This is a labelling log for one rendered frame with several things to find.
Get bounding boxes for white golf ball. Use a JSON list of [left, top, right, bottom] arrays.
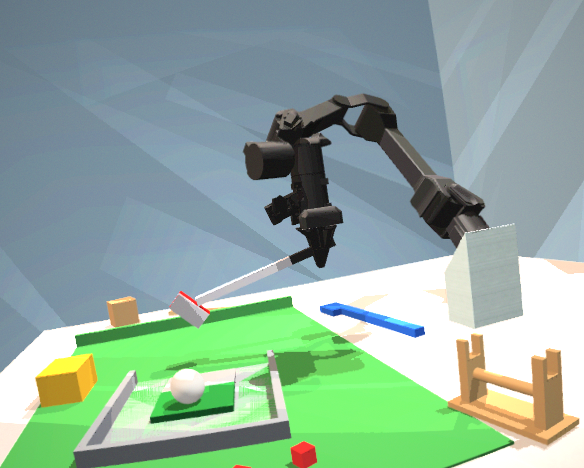
[[170, 369, 205, 404]]

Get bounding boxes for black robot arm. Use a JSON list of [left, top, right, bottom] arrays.
[[243, 94, 490, 249]]

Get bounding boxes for blue flat bar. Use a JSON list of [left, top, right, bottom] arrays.
[[320, 302, 425, 338]]

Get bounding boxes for yellow cube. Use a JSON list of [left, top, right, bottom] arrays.
[[35, 354, 98, 408]]

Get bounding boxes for tan cube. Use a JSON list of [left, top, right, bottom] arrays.
[[107, 297, 140, 328]]

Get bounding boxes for green flat mat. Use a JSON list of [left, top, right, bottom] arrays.
[[0, 307, 515, 468]]

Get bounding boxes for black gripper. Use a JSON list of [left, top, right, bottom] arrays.
[[291, 172, 343, 268]]

